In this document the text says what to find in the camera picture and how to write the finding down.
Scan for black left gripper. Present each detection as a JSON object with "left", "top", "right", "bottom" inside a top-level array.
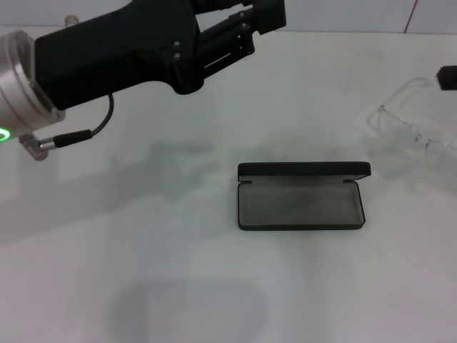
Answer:
[{"left": 34, "top": 0, "right": 257, "bottom": 111}]

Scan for clear white glasses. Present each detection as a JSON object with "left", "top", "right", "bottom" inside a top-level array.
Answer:
[{"left": 366, "top": 76, "right": 457, "bottom": 162}]

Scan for black glasses case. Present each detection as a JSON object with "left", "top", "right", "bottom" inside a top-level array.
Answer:
[{"left": 236, "top": 160, "right": 373, "bottom": 233}]

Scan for black cable with metal plug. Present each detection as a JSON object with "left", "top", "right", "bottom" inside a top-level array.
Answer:
[{"left": 19, "top": 92, "right": 116, "bottom": 162}]

